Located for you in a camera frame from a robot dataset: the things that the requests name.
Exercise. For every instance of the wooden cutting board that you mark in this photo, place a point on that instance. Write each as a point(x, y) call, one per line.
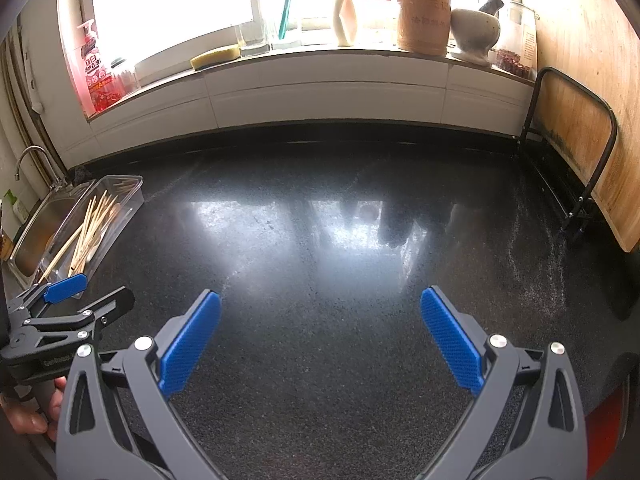
point(590, 60)

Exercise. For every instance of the clear plastic container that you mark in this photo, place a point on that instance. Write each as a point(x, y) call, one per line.
point(127, 195)

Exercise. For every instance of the white and green bottle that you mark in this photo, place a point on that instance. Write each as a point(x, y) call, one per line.
point(16, 205)

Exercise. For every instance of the yellow sponge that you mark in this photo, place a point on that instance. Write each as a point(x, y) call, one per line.
point(215, 57)

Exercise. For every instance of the stone mortar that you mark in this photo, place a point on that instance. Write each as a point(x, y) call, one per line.
point(472, 35)

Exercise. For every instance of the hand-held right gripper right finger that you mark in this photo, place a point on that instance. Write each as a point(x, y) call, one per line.
point(450, 340)

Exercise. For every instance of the stainless steel sink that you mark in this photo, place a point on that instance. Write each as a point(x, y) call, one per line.
point(40, 230)

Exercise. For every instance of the wall pipes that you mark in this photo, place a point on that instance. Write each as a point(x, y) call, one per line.
point(25, 110)

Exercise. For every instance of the red-lidded jar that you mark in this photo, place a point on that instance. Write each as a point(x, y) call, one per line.
point(376, 20)

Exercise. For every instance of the red plastic item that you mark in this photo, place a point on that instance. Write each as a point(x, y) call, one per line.
point(605, 425)

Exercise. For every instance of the metal faucet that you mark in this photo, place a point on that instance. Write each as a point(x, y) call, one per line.
point(31, 148)

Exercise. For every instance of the small dark-lidded jar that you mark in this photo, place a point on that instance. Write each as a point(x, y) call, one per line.
point(124, 77)

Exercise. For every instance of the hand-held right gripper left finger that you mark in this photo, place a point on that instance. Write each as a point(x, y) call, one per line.
point(192, 345)

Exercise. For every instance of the red soap bottle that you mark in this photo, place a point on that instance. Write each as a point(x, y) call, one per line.
point(95, 80)

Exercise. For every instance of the large glass jar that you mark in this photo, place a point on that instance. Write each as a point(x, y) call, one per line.
point(520, 45)

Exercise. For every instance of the clear toothbrush glass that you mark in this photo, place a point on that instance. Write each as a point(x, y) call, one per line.
point(287, 42)

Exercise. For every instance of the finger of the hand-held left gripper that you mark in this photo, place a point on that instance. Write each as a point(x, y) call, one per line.
point(65, 287)
point(112, 305)

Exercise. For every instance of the person's left hand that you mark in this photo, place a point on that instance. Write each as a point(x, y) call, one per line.
point(30, 417)

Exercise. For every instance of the cream sauce bottle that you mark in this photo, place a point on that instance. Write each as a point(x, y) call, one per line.
point(345, 15)

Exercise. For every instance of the pile of wooden chopsticks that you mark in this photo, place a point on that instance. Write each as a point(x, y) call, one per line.
point(90, 225)

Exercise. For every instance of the brown woven item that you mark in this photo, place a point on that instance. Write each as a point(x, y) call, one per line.
point(6, 245)

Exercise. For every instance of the stone pestle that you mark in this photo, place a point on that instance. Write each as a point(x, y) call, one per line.
point(492, 2)

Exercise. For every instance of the wooden utensil holder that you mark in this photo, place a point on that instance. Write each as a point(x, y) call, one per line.
point(424, 20)

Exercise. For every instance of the black metal rack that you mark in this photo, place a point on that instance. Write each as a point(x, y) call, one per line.
point(612, 125)

